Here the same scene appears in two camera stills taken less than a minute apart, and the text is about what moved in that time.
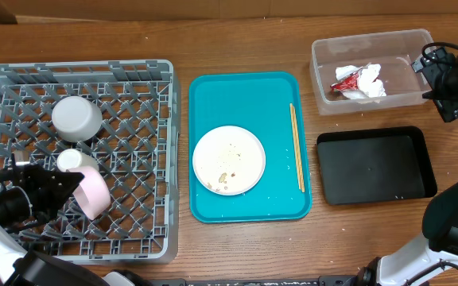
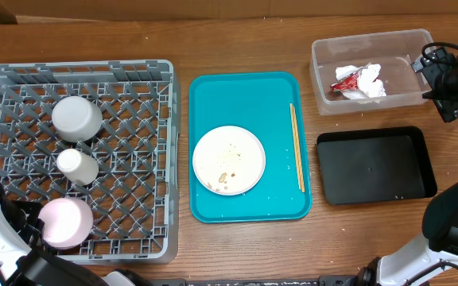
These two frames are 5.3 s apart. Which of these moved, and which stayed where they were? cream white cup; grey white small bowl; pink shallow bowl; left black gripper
Moved: left black gripper; pink shallow bowl
Stayed: cream white cup; grey white small bowl
